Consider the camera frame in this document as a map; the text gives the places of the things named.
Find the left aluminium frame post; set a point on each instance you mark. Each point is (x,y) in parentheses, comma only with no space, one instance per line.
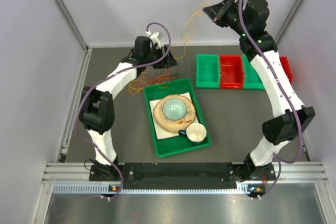
(71,23)

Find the grey slotted cable duct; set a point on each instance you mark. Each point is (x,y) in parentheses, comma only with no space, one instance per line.
(109,190)

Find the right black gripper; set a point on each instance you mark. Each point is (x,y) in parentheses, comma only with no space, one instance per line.
(217,12)

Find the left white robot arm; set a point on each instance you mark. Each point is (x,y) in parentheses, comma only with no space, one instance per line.
(97,103)

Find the aluminium front rail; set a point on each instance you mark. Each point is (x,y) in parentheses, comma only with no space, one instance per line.
(300,172)

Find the aluminium frame post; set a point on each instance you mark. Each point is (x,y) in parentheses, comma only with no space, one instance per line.
(71,23)
(288,20)

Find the red bin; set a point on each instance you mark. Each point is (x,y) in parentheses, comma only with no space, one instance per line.
(286,67)
(231,71)

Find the beige ceramic plate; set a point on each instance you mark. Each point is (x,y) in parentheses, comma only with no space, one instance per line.
(181,124)

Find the green bin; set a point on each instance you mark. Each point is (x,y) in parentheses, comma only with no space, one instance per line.
(207,71)
(251,77)

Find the large green plastic tray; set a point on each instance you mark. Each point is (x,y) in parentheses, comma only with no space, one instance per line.
(178,144)

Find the white and green cup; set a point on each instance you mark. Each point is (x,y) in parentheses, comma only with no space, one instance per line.
(195,133)

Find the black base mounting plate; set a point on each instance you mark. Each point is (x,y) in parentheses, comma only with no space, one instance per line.
(140,171)

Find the pale blue upturned bowl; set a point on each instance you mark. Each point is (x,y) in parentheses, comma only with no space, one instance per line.
(174,109)

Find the right aluminium frame post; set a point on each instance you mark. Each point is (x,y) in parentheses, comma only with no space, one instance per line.
(288,20)

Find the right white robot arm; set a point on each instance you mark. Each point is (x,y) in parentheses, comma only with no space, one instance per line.
(290,116)

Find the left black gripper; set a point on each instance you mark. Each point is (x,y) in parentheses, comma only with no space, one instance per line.
(167,61)

